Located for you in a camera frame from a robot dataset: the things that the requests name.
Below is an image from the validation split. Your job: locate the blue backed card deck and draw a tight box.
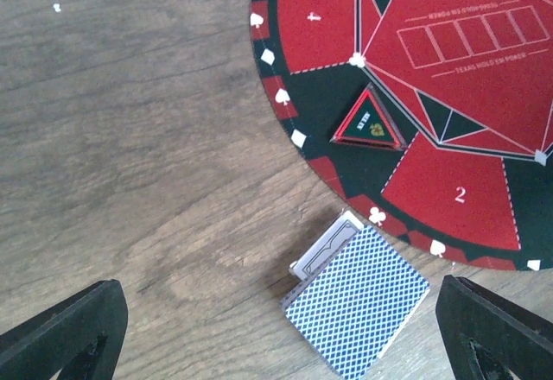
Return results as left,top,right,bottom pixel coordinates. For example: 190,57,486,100
281,225,429,379

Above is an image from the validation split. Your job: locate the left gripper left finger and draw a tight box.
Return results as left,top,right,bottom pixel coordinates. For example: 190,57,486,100
1,280,128,379

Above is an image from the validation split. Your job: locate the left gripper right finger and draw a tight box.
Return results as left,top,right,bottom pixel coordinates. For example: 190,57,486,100
435,275,552,379

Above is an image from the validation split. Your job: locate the round red black poker mat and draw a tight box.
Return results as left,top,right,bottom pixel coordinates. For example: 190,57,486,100
250,0,552,271

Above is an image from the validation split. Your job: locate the triangular all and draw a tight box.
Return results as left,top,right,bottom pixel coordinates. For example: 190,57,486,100
329,83,407,151

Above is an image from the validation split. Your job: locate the white card box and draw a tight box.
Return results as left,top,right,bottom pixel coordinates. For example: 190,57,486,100
289,210,364,281

